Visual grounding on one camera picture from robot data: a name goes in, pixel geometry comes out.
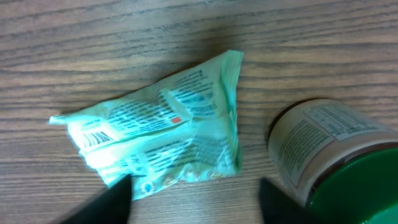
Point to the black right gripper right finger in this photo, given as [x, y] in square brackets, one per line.
[278, 208]

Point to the teal wet wipes pack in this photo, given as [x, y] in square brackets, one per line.
[182, 128]

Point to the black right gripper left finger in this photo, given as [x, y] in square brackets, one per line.
[111, 207]

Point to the green lid jar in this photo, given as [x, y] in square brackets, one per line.
[335, 162]

